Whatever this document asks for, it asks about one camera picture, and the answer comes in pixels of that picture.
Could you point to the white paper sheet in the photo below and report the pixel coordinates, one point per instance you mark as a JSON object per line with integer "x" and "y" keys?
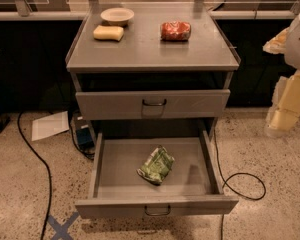
{"x": 50, "y": 125}

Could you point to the open middle drawer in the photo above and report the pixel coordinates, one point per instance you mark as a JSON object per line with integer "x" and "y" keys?
{"x": 191, "y": 187}

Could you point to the closed top drawer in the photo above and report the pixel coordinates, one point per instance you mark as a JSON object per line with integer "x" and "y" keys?
{"x": 175, "y": 104}

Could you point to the white bowl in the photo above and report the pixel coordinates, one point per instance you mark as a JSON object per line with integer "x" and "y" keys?
{"x": 117, "y": 16}

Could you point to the grey drawer cabinet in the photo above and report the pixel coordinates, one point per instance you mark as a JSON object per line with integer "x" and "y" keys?
{"x": 142, "y": 61}

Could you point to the green jalapeno chip bag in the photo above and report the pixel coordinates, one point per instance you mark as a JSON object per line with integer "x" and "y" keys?
{"x": 157, "y": 166}

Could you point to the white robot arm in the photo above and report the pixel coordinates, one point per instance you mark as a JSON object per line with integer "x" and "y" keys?
{"x": 292, "y": 52}

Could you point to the red chip bag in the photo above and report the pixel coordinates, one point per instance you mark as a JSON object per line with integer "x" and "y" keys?
{"x": 175, "y": 31}

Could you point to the yellow sponge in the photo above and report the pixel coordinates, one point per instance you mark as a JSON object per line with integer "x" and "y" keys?
{"x": 108, "y": 33}

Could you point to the blue floor tape cross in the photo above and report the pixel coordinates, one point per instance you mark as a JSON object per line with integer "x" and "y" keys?
{"x": 61, "y": 230}

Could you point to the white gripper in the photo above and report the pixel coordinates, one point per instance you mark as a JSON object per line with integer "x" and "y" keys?
{"x": 298, "y": 45}

